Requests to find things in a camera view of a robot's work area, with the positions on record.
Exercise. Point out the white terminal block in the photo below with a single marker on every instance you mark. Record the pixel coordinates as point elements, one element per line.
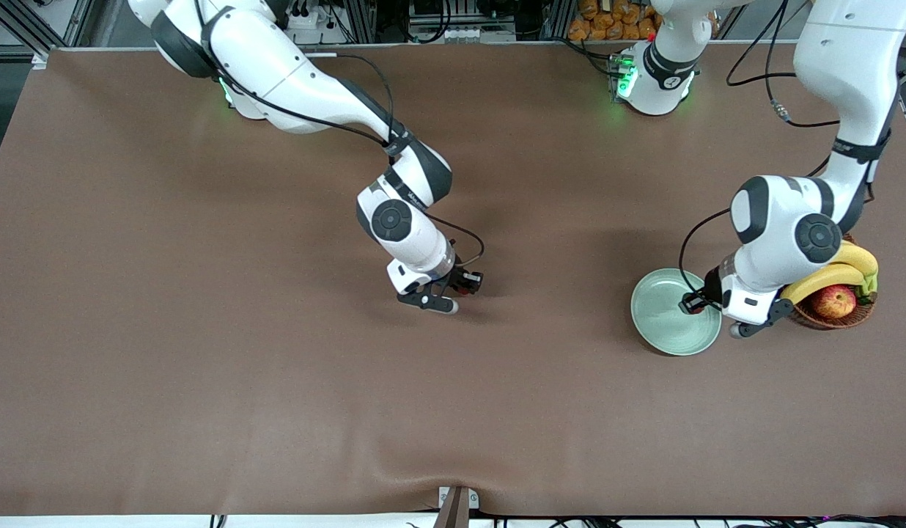
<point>471,34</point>

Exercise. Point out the large yellow banana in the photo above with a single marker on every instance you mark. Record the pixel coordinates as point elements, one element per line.
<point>863,260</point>

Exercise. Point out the bag of orange buns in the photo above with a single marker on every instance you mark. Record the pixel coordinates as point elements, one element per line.
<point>607,22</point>

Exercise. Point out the brown table mat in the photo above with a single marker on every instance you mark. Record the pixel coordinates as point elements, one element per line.
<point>277,381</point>

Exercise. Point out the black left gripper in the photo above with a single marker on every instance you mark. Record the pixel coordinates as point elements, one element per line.
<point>711,284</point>

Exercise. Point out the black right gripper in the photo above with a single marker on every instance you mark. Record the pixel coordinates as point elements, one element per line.
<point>462,277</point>

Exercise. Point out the white power strip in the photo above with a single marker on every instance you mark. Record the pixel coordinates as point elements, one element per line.
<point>303,16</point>

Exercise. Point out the brown wicker basket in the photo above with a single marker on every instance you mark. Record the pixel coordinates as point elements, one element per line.
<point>827,323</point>

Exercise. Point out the pale green plate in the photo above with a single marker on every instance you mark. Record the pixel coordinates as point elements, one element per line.
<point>665,326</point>

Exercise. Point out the grey metal clamp bracket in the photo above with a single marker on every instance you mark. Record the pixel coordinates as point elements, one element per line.
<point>471,499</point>

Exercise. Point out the grey camera pole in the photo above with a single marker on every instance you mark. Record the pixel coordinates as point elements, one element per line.
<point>453,513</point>

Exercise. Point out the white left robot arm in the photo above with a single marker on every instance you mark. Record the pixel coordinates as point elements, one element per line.
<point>783,220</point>

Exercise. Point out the red yellow apple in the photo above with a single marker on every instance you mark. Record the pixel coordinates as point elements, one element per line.
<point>834,301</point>

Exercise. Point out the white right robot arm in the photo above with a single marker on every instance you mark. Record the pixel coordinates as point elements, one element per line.
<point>292,73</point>

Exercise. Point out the aluminium frame profile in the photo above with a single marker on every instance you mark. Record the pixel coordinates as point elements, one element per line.
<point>24,29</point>

